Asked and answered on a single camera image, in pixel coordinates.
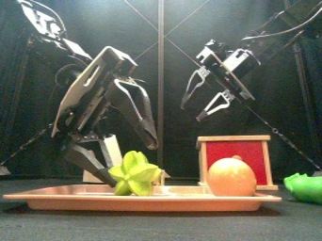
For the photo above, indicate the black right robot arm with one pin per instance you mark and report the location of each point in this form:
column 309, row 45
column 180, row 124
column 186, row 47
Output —
column 303, row 12

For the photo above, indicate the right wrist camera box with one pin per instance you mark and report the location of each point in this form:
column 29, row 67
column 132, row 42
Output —
column 244, row 62

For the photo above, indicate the green toy vegetable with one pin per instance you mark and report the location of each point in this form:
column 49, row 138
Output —
column 307, row 188

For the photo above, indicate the orange toy fruit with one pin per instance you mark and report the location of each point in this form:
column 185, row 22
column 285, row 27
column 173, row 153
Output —
column 232, row 177

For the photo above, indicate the red wooden box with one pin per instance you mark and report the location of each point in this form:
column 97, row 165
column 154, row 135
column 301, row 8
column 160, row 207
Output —
column 248, row 150

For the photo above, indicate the pink plastic tray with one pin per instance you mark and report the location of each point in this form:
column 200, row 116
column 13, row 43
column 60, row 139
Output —
column 142, row 202

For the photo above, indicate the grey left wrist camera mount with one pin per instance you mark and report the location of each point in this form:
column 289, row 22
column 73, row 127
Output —
column 76, row 91

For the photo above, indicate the green toy starfruit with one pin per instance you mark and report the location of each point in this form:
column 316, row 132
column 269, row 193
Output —
column 137, row 175

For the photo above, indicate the vertical metal frame pole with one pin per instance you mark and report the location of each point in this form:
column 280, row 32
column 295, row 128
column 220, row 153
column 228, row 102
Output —
column 161, row 47

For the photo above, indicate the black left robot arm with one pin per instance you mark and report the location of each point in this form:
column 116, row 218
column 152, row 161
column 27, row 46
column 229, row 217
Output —
column 42, row 22

